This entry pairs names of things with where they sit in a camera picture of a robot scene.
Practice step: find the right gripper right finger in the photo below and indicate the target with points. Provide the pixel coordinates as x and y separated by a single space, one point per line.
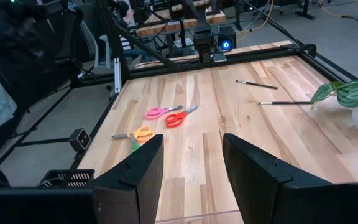
266 193

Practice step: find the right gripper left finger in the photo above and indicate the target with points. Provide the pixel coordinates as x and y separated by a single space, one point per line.
135 193

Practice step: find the green scissors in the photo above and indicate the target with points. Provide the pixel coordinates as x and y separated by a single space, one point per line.
134 146

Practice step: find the orange scissors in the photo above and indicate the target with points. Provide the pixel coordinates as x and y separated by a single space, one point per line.
132 135

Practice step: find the thin black paintbrush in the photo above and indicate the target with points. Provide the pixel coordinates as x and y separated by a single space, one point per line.
259 85

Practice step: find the red scissors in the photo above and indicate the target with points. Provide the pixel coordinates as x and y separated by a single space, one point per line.
180 116

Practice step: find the pink scissors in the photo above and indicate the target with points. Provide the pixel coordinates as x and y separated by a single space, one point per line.
162 111

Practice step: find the black brush fluffy grey bristles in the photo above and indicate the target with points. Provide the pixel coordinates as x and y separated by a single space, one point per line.
284 102

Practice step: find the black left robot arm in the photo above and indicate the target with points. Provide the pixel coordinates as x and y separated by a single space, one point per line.
202 18

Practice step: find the wooden workbench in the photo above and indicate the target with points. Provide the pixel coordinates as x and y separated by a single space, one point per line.
166 26

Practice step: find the person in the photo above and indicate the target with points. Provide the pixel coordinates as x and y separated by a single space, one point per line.
130 15

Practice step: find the black mesh basket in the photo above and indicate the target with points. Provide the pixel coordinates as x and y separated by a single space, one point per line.
51 174

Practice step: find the grey office chair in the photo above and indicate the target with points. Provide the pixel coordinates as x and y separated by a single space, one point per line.
106 49

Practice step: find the black office chair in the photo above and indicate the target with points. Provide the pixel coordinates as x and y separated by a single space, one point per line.
67 31

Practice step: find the black aluminium table frame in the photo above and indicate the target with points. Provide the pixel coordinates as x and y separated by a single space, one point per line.
259 57

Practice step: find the black cube camera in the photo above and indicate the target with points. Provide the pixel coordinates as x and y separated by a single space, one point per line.
79 140

